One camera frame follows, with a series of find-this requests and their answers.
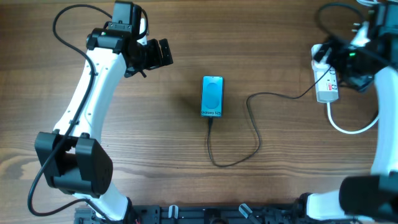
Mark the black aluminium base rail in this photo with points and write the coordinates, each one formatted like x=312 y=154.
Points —
x=155 y=214

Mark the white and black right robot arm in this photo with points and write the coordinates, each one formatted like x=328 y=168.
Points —
x=370 y=196

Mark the white USB charger plug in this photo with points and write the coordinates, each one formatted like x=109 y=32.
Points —
x=322 y=64

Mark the white power strip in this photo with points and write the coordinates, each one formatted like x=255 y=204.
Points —
x=326 y=87

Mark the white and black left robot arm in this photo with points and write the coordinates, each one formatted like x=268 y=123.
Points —
x=71 y=157

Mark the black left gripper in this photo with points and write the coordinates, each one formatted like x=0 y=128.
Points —
x=155 y=60

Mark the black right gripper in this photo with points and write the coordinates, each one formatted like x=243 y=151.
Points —
x=357 y=81

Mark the Galaxy smartphone with teal screen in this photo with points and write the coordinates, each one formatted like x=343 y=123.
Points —
x=212 y=96

